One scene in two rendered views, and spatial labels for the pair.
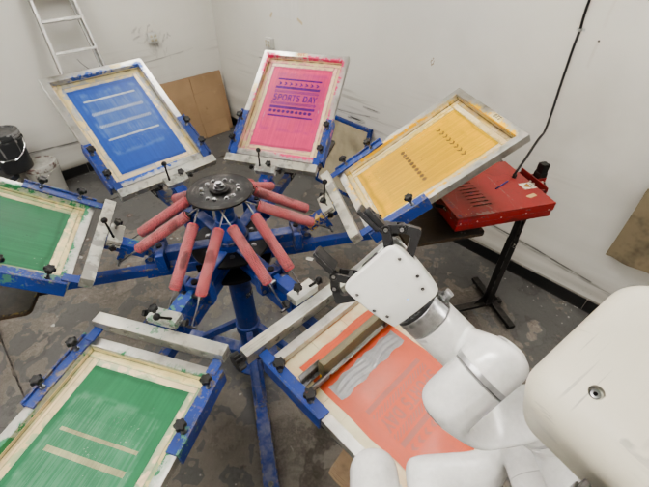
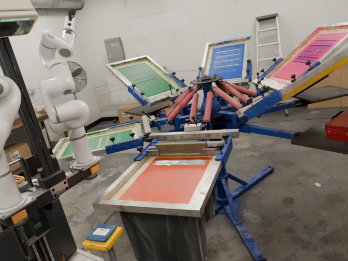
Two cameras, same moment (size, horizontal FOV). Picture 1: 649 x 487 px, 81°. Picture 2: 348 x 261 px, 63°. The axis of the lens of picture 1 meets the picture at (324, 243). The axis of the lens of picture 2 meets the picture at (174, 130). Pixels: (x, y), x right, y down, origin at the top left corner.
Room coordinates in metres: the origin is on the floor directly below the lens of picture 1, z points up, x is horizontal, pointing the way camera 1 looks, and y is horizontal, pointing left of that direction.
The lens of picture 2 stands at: (0.20, -1.71, 1.73)
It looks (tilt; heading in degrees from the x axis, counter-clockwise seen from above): 18 degrees down; 68
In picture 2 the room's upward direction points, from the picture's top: 11 degrees counter-clockwise
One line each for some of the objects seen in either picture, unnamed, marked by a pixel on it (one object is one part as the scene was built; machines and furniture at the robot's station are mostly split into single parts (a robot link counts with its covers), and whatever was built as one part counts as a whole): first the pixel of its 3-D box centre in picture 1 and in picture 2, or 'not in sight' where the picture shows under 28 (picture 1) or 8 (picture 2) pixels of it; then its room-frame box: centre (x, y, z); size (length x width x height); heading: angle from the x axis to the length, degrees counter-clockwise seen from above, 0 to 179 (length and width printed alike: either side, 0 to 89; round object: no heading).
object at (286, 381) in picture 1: (295, 388); (147, 153); (0.69, 0.10, 0.98); 0.30 x 0.05 x 0.07; 44
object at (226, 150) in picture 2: not in sight; (224, 151); (1.08, -0.29, 0.98); 0.30 x 0.05 x 0.07; 44
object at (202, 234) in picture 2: not in sight; (207, 210); (0.82, -0.45, 0.74); 0.46 x 0.04 x 0.42; 44
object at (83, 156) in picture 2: not in sight; (80, 149); (0.26, -0.09, 1.21); 0.16 x 0.13 x 0.15; 123
